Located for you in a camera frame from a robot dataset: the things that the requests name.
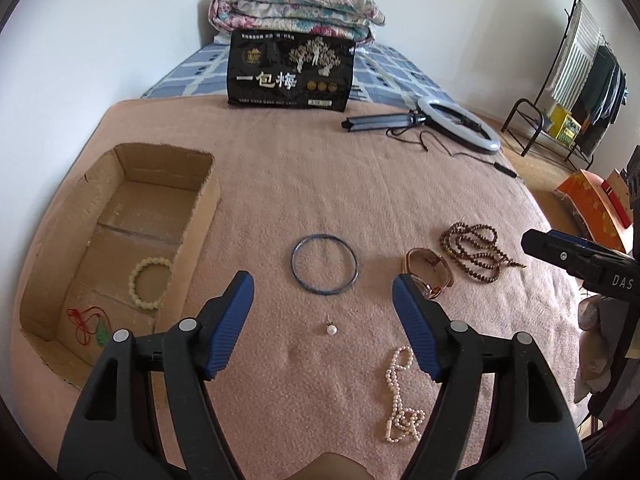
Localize black snack bag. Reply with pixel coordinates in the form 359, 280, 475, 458
226, 30, 357, 112

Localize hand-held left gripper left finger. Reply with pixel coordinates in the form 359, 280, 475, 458
57, 270, 256, 480

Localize yellow green box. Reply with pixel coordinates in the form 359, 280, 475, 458
547, 104, 582, 144

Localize pearl necklace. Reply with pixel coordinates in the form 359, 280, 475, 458
384, 346, 427, 444

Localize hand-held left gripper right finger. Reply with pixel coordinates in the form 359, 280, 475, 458
391, 274, 587, 480

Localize blue checkered bedsheet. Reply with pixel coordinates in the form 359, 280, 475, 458
140, 40, 457, 107

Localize white ring light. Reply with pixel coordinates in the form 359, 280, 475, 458
416, 96, 502, 155

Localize white crumpled cloth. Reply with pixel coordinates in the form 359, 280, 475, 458
574, 294, 632, 406

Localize blue bangle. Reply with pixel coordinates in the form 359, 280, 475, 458
291, 234, 360, 296

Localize black ring light cable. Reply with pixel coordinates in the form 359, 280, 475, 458
385, 127, 519, 179

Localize folded floral quilt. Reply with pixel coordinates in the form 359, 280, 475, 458
207, 0, 387, 44

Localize pale green bead bracelet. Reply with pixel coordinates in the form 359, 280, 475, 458
129, 256, 174, 306

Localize dark hanging clothes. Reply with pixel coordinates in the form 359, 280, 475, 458
575, 45, 629, 157

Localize red cord jade pendant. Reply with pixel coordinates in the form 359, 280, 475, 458
66, 306, 114, 349

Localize black folded tripod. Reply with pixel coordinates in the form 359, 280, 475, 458
342, 110, 427, 134

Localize brown wooden bead necklace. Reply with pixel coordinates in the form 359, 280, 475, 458
439, 222, 527, 284

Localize pink blanket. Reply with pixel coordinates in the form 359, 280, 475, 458
10, 95, 596, 480

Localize brown strap wristwatch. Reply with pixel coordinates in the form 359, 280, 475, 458
404, 247, 455, 301

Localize black metal clothes rack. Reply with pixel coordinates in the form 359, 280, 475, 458
502, 0, 629, 171

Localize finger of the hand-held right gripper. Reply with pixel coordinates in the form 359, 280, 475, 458
547, 229, 637, 260
521, 229, 597, 282

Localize striped hanging cloth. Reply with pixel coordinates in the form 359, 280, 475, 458
544, 2, 600, 107

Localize cardboard box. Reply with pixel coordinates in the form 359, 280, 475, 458
17, 142, 221, 391

